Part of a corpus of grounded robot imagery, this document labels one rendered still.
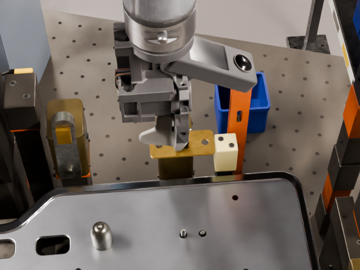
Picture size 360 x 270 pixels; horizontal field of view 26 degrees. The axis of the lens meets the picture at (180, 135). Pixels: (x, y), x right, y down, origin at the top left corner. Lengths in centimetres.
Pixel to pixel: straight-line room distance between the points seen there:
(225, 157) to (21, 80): 35
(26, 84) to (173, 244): 34
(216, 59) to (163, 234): 42
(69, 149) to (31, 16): 50
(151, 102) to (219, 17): 202
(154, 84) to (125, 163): 80
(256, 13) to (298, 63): 109
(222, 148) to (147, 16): 50
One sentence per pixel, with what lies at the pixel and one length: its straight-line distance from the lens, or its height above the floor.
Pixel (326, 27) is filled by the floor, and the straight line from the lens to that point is 290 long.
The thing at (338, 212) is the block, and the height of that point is 100.
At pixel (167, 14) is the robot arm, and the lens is 77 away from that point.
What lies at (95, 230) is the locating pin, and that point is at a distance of 119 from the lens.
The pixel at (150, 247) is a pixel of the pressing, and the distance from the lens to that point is 122.
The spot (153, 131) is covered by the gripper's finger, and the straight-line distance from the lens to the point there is 94.
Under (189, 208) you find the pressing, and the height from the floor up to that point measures 100.
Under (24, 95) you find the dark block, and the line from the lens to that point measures 125.
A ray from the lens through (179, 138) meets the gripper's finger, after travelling 94.
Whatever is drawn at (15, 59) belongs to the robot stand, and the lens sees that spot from 164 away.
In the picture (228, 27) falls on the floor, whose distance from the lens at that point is 286.
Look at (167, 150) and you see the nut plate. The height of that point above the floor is 125.
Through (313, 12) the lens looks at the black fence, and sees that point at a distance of 267.
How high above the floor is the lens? 208
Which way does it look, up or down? 55 degrees down
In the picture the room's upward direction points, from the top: straight up
